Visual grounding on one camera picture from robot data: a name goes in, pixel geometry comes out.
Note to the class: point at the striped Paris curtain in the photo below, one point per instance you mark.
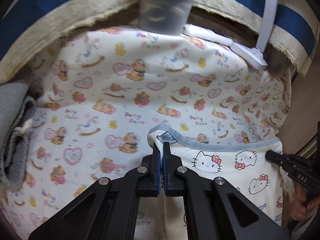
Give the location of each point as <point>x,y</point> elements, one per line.
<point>31,25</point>

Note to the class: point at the white clip desk lamp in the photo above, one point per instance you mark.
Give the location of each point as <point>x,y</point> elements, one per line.
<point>253,56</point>

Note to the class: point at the grey folded garment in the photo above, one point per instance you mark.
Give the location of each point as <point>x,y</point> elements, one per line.
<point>17,111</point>

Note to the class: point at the white cartoon cat print pants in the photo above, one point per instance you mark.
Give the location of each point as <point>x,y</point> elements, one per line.
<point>243,165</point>

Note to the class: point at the right hand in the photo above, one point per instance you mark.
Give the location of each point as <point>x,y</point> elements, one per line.
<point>301,210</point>

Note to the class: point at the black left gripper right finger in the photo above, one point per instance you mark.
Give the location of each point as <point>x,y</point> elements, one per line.
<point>214,209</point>

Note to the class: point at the clear plastic jar white lid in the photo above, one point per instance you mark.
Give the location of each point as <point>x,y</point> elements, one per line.
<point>166,17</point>

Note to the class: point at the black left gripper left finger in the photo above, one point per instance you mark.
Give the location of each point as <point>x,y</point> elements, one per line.
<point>108,209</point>

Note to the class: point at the baby bear print bedsheet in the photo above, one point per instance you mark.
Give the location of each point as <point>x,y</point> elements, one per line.
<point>99,94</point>

